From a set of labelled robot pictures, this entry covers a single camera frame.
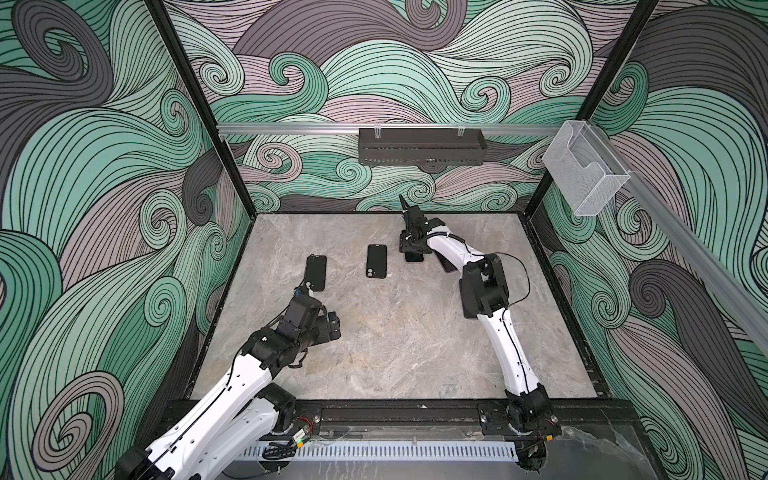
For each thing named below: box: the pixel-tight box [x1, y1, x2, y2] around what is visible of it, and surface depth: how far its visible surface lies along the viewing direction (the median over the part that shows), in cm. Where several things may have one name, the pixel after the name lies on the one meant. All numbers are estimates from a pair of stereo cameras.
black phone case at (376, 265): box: [366, 244, 387, 279], surface depth 106 cm
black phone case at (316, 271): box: [304, 254, 327, 292], surface depth 104 cm
